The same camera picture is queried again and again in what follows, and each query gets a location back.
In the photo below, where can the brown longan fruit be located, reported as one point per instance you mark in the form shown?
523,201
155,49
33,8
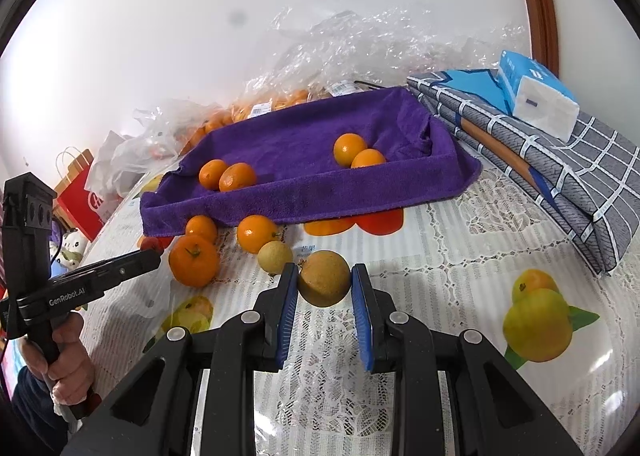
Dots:
273,256
324,279

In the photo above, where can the brown wooden door frame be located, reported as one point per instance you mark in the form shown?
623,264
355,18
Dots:
543,31

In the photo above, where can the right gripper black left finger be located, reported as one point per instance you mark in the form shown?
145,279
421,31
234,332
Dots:
210,375

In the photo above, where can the grey checked folded cloth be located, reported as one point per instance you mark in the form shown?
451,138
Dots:
589,185

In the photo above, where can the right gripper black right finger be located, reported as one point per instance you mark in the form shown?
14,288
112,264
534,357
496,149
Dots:
493,410

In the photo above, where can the large dimpled orange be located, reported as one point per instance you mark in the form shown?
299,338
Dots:
237,176

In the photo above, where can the purple towel-lined tray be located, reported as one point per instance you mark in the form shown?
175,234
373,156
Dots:
298,179

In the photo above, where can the white plush toy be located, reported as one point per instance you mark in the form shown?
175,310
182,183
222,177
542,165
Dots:
68,252

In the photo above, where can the person's left hand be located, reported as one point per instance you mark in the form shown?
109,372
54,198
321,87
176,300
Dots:
73,371

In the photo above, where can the red paper shopping bag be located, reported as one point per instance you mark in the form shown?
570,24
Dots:
87,211

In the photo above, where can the clear plastic bag pile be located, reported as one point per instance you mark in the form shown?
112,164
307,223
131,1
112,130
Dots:
312,52

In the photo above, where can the fruit print tablecloth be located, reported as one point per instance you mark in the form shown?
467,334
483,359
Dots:
452,265

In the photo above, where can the red strawberry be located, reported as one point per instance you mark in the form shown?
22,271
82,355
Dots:
151,243

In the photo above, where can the white plastic bag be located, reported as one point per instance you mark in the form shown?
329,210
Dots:
116,168

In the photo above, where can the blue tissue pack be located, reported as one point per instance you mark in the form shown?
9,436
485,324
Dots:
536,96

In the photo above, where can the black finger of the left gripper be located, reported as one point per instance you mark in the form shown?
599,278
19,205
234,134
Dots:
105,275

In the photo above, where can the small orange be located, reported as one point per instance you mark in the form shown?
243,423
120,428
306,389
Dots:
194,261
203,226
347,147
367,158
211,172
255,231

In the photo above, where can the brown paper shopping bag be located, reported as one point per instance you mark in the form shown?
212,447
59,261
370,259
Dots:
70,163

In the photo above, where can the bag of small oranges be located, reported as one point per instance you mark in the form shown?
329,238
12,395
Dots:
173,127

